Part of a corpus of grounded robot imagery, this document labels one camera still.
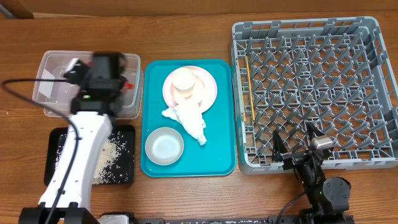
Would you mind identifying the grey bowl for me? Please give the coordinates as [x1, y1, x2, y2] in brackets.
[145, 127, 184, 166]

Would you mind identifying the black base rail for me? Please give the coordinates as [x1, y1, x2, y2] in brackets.
[96, 211, 302, 224]

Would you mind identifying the grey dishwasher rack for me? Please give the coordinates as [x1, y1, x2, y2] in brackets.
[230, 16, 397, 174]

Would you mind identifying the white napkin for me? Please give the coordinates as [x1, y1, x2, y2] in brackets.
[162, 101, 207, 146]

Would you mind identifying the teal serving tray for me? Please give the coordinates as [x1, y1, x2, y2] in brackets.
[141, 59, 236, 177]

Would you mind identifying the pink plate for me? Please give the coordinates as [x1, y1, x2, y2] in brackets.
[162, 65, 218, 113]

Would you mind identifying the white paper cup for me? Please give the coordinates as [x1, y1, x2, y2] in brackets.
[172, 67, 196, 97]

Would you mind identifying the red snack wrapper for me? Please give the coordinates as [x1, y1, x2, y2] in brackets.
[122, 81, 134, 93]

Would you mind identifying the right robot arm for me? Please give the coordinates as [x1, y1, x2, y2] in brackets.
[272, 122, 354, 224]

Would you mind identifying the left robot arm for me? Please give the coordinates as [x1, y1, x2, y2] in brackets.
[18, 52, 127, 223]

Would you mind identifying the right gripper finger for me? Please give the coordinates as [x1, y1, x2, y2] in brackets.
[272, 130, 288, 156]
[305, 122, 319, 146]

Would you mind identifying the white rice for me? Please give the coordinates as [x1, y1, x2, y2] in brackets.
[54, 131, 134, 185]

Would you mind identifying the clear plastic bin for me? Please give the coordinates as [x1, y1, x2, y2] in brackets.
[32, 50, 144, 119]

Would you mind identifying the black plastic tray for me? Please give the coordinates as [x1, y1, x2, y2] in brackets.
[44, 124, 136, 185]

